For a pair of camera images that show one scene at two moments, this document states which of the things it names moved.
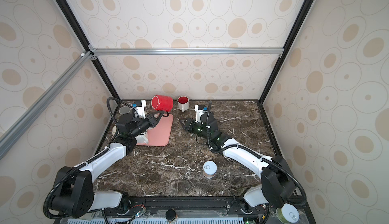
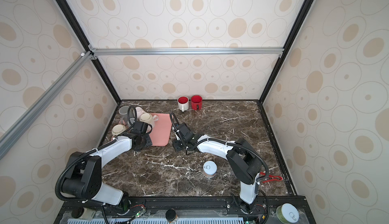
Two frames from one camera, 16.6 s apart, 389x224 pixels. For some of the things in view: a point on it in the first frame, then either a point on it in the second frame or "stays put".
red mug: x=162 y=103 to x=196 y=102
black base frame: x=196 y=208 stays put
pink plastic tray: x=160 y=135 stays put
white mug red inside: x=183 y=103 stays put
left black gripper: x=161 y=113 to x=149 y=143
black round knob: x=170 y=215 stays put
